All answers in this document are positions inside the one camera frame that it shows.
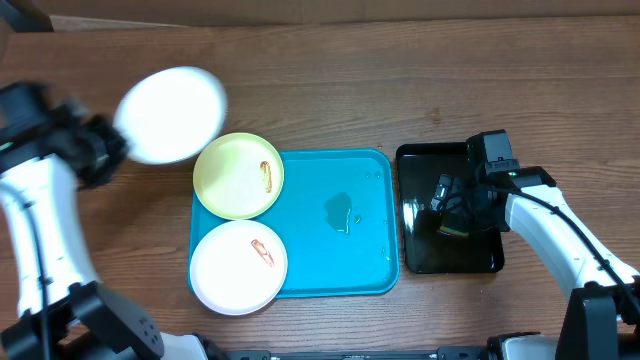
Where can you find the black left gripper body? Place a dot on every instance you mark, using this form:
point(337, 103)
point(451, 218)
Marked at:
point(111, 149)

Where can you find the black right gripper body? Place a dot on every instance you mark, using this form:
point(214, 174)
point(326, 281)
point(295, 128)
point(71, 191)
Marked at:
point(458, 196)

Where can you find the green and yellow sponge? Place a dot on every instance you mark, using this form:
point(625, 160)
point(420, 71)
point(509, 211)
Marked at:
point(453, 224)

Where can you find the white plate with small stains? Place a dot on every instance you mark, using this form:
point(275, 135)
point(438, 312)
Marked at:
point(170, 116)

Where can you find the white plate with red stain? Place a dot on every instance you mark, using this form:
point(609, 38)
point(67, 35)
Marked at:
point(238, 267)

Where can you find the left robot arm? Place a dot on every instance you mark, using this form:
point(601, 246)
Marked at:
point(65, 312)

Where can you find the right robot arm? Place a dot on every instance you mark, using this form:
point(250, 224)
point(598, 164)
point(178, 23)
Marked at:
point(601, 290)

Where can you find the black water tray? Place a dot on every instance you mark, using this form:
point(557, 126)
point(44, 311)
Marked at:
point(426, 251)

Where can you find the blue plastic tray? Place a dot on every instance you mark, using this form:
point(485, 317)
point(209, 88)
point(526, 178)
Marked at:
point(336, 218)

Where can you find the yellow-green plate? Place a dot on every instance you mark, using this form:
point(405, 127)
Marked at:
point(238, 176)

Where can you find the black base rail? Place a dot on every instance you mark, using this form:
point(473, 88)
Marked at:
point(212, 351)

